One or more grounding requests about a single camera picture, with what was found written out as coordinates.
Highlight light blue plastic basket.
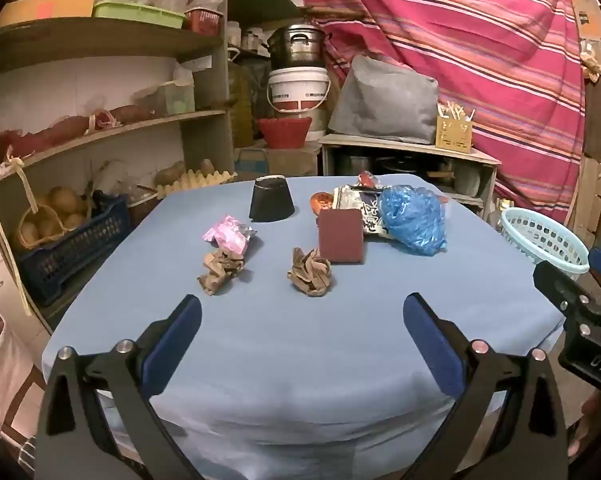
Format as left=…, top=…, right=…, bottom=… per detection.
left=500, top=207, right=591, bottom=281

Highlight sweet potato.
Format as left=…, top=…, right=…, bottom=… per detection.
left=109, top=105, right=154, bottom=125

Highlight small brown basket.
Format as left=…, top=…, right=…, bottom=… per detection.
left=129, top=187, right=161, bottom=226

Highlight blue plastic bag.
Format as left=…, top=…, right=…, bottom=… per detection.
left=377, top=185, right=448, bottom=257

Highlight red woven basket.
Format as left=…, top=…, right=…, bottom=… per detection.
left=257, top=116, right=313, bottom=150

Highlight white plastic bucket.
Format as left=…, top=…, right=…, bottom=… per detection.
left=267, top=66, right=331, bottom=115

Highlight brown paper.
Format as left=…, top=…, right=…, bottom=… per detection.
left=287, top=246, right=333, bottom=297
left=197, top=249, right=246, bottom=297

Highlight orange snack wrapper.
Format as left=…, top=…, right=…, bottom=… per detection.
left=309, top=191, right=337, bottom=216

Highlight wooden shelf unit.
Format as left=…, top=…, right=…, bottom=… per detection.
left=0, top=0, right=236, bottom=331

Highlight grey patterned packet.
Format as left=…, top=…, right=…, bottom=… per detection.
left=333, top=185, right=396, bottom=241

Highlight black paper cup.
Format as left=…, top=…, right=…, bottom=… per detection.
left=249, top=175, right=296, bottom=222

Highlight metal cooking pot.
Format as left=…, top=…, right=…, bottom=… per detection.
left=266, top=23, right=327, bottom=70

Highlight red striped cloth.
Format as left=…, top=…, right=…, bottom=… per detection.
left=298, top=0, right=588, bottom=226

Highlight pink foil wrapper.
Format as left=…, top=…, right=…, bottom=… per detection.
left=203, top=215, right=258, bottom=256

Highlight dark blue plastic crate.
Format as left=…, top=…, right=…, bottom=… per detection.
left=15, top=195, right=131, bottom=306

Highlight wicker basket of potatoes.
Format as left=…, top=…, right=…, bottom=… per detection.
left=13, top=187, right=91, bottom=251

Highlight grey fabric cover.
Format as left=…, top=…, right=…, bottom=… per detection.
left=327, top=55, right=440, bottom=145

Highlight green plastic tray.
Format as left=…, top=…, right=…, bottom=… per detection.
left=91, top=0, right=187, bottom=30

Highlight brown cardboard box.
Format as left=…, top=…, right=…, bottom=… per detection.
left=234, top=146, right=321, bottom=178

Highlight cardboard sheets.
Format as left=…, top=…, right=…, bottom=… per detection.
left=565, top=0, right=601, bottom=241

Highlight large potato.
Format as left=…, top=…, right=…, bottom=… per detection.
left=154, top=161, right=187, bottom=186

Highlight red net bag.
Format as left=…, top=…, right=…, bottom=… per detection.
left=0, top=115, right=111, bottom=161

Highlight clear plastic container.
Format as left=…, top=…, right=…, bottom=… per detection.
left=133, top=80, right=196, bottom=117

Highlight maroon scouring pad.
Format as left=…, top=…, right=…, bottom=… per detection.
left=317, top=208, right=367, bottom=265

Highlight glass bottle yellow cap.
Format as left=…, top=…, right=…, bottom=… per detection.
left=490, top=197, right=511, bottom=233

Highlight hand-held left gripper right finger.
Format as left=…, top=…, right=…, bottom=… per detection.
left=400, top=292, right=568, bottom=480

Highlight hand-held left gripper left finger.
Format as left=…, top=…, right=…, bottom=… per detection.
left=34, top=294, right=204, bottom=480

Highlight person's right hand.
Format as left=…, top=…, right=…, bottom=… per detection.
left=566, top=394, right=601, bottom=461

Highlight wooden back shelf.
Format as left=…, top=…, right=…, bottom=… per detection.
left=228, top=0, right=306, bottom=61

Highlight yellow oil jug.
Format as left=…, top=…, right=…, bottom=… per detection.
left=228, top=47, right=255, bottom=148

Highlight yellow utensil holder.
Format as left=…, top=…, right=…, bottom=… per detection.
left=435, top=101, right=476, bottom=153

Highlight small red plastic basket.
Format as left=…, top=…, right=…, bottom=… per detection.
left=184, top=7, right=221, bottom=37

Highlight low wooden cabinet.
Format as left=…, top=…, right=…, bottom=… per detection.
left=320, top=133, right=502, bottom=221

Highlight yellow cardboard box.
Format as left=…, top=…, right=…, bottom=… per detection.
left=0, top=0, right=95, bottom=28

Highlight yellow egg tray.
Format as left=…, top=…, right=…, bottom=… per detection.
left=156, top=169, right=238, bottom=197

